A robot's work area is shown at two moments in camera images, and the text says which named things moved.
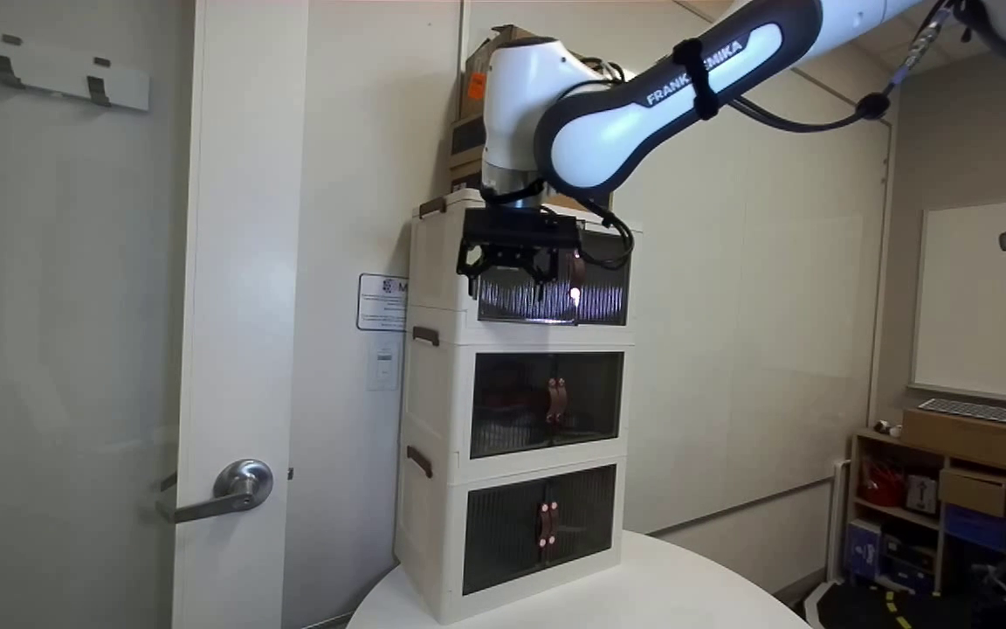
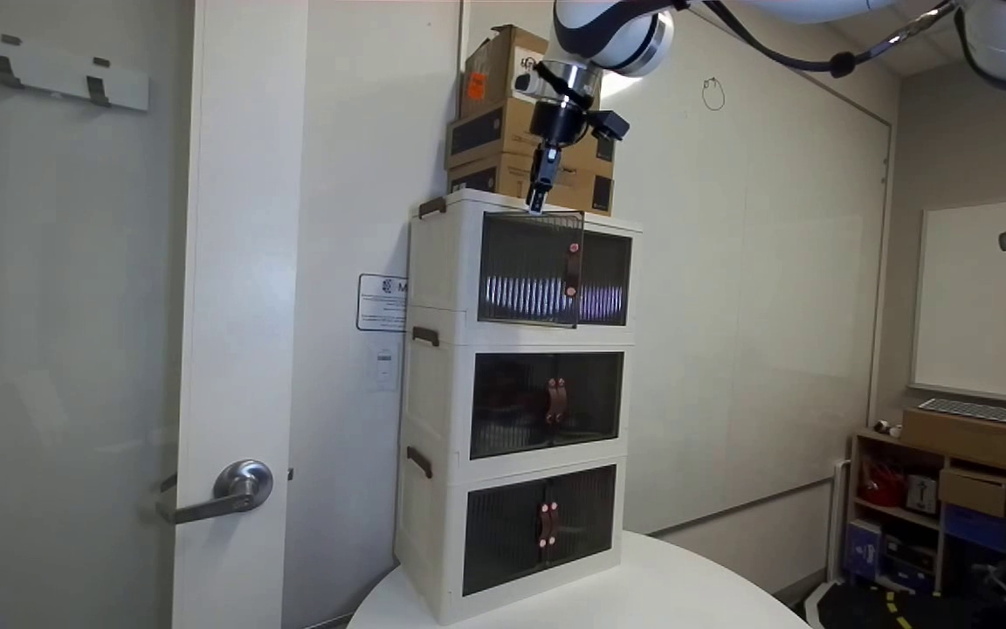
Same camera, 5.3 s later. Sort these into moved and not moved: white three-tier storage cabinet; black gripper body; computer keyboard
Moved: black gripper body
Not moved: computer keyboard; white three-tier storage cabinet
